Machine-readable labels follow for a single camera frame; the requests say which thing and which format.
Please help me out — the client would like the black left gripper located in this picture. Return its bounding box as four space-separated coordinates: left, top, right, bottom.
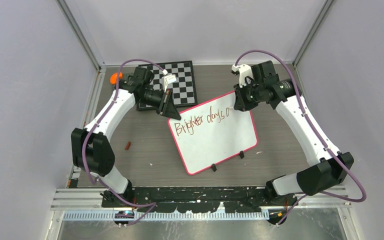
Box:
138 88 181 120

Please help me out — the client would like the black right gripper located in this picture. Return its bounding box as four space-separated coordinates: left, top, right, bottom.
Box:
234 79 264 112

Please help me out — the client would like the brown marker cap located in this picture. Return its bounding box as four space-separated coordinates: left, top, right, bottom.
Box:
125 141 131 151

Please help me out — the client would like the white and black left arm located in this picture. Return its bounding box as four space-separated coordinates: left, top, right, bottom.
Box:
70 67 181 207

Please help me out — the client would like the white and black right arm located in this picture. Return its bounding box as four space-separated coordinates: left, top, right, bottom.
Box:
231 60 354 205

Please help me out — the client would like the pink-framed whiteboard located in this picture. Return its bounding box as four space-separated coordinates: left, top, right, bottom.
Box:
167 91 259 176

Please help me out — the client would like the black whiteboard foot clip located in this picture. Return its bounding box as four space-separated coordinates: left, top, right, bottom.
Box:
210 164 217 172
238 150 245 159

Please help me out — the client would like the black white checkerboard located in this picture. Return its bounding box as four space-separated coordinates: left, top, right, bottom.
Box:
140 60 198 107

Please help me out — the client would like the orange curved block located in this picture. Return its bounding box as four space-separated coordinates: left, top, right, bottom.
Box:
109 72 123 85

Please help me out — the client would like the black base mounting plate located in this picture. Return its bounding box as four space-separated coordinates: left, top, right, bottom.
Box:
100 186 299 215

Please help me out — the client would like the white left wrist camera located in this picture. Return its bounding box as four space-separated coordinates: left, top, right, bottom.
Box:
161 73 177 91

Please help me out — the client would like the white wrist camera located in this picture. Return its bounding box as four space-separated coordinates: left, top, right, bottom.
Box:
231 64 254 88
161 73 177 91

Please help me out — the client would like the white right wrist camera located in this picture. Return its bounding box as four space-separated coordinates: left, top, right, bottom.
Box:
231 64 254 88

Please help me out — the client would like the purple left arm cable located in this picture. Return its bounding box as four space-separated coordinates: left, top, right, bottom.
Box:
81 58 168 227

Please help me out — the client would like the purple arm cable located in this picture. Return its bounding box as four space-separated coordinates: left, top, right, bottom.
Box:
233 49 367 227
81 58 168 227

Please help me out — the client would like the white slotted cable duct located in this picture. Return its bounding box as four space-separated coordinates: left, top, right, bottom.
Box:
62 210 270 221

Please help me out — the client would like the aluminium frame rail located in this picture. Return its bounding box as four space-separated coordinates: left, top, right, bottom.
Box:
51 65 107 211

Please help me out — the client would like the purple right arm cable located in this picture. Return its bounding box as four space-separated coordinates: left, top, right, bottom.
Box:
233 49 367 227

